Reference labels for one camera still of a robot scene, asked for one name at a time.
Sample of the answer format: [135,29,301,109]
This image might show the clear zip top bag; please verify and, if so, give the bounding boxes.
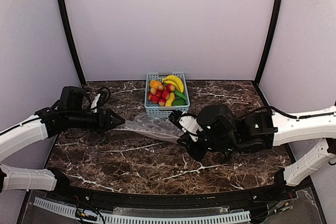
[119,112,184,144]

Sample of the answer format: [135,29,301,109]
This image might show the red lychee bunch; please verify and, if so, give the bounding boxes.
[148,83,176,106]

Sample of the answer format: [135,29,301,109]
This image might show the light blue plastic basket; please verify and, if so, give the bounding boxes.
[144,72,191,118]

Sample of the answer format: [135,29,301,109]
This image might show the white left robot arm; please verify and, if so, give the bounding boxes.
[1,86,125,192]

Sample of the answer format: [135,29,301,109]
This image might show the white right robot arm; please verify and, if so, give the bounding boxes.
[175,105,335,187]

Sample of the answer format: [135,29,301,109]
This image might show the green bell pepper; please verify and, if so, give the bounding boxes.
[172,99,186,106]

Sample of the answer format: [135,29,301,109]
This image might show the orange mango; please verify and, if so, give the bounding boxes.
[149,80,162,89]

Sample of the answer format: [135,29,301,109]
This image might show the green cucumber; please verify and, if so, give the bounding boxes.
[174,90,187,101]

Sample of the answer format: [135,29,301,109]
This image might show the yellow corn cob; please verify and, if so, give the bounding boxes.
[165,92,175,106]

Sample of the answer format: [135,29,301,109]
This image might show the yellow banana bunch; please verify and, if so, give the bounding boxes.
[162,74,185,93]

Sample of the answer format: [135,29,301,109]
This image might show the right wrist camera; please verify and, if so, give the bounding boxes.
[169,110,203,142]

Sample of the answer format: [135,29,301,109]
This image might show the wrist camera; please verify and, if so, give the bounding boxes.
[169,110,203,142]
[90,87,111,111]

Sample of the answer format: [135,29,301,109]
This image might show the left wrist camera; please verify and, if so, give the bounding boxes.
[90,87,111,111]

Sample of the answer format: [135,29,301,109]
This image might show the black front table rail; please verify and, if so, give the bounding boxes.
[47,185,295,210]

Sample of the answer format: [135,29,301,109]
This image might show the grey slotted cable duct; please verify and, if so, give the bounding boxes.
[33,197,251,224]

